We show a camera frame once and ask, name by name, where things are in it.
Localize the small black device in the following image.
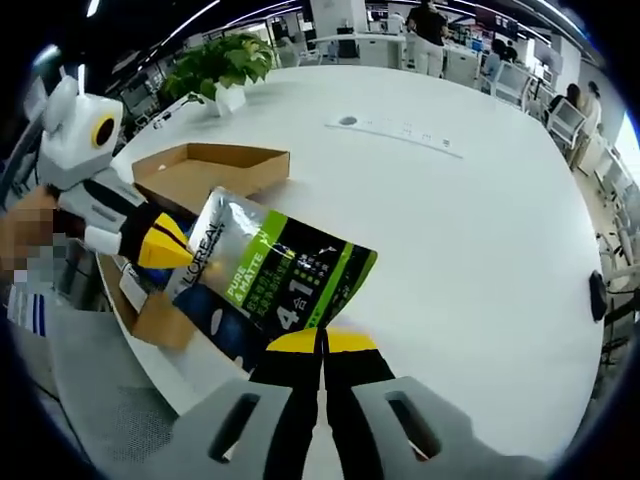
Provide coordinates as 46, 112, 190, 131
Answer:
588, 270, 609, 322

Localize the green potted plant white pot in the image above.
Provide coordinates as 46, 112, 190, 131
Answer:
159, 32, 275, 117

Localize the silver green pouch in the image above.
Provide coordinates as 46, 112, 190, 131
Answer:
164, 187, 379, 379

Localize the white table socket panel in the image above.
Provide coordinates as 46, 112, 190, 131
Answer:
324, 113, 464, 160

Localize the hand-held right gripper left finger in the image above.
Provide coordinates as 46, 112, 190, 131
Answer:
169, 328, 322, 480

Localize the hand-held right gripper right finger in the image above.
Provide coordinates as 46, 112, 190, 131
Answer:
323, 328, 551, 480

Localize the grey mesh office chair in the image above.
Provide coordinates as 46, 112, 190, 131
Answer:
49, 319, 191, 480

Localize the brown cardboard shoe box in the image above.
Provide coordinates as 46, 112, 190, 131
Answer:
94, 142, 291, 350

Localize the white office chair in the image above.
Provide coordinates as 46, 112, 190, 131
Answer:
548, 97, 592, 149
492, 63, 535, 104

